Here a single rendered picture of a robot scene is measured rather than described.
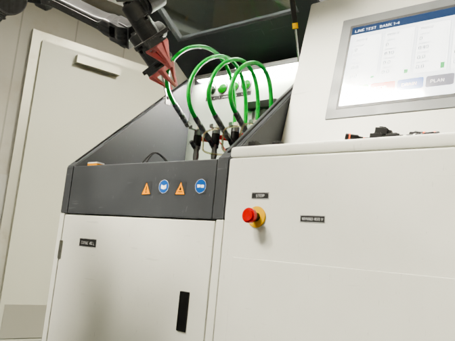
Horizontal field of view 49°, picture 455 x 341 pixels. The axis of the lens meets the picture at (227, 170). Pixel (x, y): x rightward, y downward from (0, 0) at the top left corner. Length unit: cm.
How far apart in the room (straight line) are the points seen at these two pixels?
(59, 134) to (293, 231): 289
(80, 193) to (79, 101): 229
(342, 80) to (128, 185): 70
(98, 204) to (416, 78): 100
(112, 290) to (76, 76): 265
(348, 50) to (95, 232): 95
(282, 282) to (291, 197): 19
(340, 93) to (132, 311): 85
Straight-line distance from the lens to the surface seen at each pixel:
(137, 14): 147
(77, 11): 181
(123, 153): 192
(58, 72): 396
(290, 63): 193
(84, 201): 170
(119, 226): 155
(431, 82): 141
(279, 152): 122
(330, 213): 113
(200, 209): 134
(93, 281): 162
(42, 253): 381
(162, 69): 163
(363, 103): 144
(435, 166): 107
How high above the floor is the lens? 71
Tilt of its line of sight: 9 degrees up
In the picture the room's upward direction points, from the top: 5 degrees clockwise
